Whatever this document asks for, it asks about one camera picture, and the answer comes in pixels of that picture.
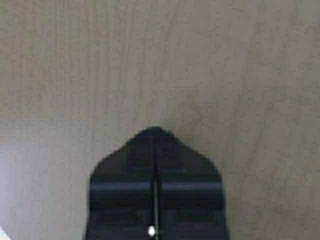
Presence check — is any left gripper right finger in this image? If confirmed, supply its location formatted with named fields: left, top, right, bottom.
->
left=152, top=127, right=231, bottom=240

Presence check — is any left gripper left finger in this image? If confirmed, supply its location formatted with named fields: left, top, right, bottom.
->
left=83, top=127, right=157, bottom=240

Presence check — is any cabinet door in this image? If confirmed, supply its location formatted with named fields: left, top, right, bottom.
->
left=0, top=0, right=320, bottom=240

